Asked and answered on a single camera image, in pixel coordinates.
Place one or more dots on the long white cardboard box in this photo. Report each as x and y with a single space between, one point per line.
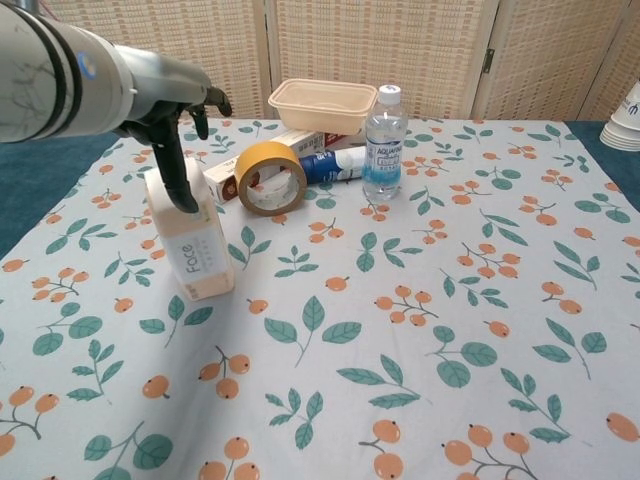
310 140

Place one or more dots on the blue and white tube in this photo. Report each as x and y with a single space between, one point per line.
325 165

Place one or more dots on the metal screen hinge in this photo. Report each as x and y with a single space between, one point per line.
489 61

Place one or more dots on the floral leaf print tablecloth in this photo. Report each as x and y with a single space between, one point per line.
350 350

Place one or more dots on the beige plastic food container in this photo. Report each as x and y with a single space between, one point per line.
320 117

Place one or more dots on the white Face tissue pack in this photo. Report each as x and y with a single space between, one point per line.
200 250

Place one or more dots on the brown packing tape roll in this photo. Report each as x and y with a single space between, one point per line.
265 155

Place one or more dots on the clear plastic water bottle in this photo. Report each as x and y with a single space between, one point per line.
385 150

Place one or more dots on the woven bamboo folding screen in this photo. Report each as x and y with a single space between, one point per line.
350 40

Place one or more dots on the stack of white paper cups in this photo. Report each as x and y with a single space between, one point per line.
625 125

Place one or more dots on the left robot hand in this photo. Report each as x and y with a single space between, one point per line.
160 90

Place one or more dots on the teal table cover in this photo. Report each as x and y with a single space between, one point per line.
30 190

